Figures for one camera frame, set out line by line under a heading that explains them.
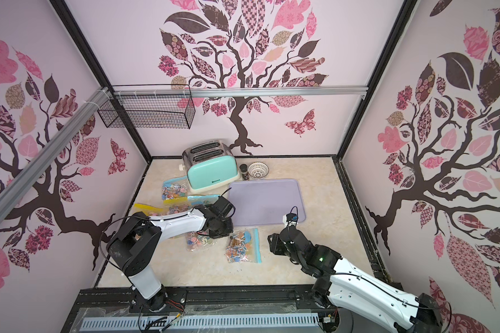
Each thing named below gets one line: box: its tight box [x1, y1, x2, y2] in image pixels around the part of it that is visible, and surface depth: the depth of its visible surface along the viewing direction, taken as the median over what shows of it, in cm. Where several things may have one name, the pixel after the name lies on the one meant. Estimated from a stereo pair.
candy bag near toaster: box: [161, 176, 189, 204], surface depth 106 cm
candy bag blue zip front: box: [225, 227, 262, 264], surface depth 87 cm
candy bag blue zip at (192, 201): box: [165, 194, 221, 215], surface depth 101 cm
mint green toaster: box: [178, 140, 241, 195], surface depth 100 cm
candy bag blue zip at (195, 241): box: [186, 231, 218, 252], surface depth 89 cm
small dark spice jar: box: [238, 163, 250, 182], surface depth 106 cm
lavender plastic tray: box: [227, 178, 307, 227], surface depth 108 cm
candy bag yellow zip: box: [133, 202, 168, 217], surface depth 101 cm
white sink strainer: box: [247, 161, 270, 179], surface depth 112 cm
